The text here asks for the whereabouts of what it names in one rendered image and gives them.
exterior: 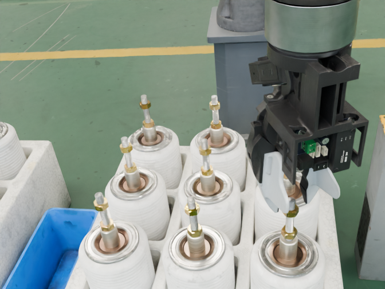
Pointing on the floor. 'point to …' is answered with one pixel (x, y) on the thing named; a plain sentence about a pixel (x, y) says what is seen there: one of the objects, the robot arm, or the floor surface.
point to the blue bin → (52, 250)
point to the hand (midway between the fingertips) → (289, 194)
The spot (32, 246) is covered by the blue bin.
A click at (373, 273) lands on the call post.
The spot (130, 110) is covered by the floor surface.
